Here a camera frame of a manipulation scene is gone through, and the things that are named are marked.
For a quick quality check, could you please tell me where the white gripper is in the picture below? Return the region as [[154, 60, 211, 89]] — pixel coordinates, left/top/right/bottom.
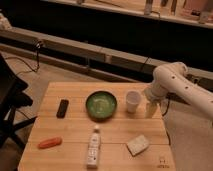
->
[[144, 83, 166, 118]]

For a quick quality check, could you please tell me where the white ceramic cup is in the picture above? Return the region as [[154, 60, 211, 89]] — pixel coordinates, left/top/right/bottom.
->
[[126, 91, 141, 113]]

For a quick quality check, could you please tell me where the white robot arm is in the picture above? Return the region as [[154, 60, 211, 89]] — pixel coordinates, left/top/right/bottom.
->
[[144, 62, 213, 121]]

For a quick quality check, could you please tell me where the green ceramic bowl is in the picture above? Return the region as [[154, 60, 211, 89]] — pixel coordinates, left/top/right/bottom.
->
[[85, 91, 117, 121]]

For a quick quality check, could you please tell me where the white sponge block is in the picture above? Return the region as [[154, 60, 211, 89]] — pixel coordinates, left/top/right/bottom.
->
[[126, 135, 149, 156]]

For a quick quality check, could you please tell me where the white plastic bottle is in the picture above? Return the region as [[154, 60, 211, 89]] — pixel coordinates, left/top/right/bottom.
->
[[86, 125, 101, 169]]

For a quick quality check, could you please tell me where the black remote control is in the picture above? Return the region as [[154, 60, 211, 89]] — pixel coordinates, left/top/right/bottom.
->
[[56, 99, 69, 118]]

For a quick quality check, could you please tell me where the orange carrot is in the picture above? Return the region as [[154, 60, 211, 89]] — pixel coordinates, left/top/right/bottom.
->
[[38, 137, 62, 149]]

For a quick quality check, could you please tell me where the black office chair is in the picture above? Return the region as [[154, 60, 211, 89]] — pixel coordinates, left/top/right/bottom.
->
[[0, 53, 36, 149]]

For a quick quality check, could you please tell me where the long metal rail beam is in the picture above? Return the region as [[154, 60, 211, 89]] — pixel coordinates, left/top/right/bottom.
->
[[0, 27, 213, 88]]

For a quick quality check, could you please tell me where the black cable on floor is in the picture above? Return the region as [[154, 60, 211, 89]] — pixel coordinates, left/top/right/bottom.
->
[[4, 39, 45, 76]]

